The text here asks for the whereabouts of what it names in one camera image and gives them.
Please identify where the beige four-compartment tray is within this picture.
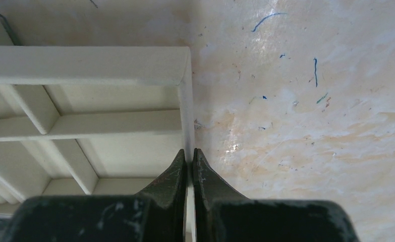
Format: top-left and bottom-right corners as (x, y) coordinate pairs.
(0, 46), (194, 241)

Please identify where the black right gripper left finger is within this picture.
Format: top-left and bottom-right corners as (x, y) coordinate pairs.
(136, 149), (187, 241)

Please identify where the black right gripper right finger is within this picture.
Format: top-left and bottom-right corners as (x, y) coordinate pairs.
(192, 148), (248, 241)

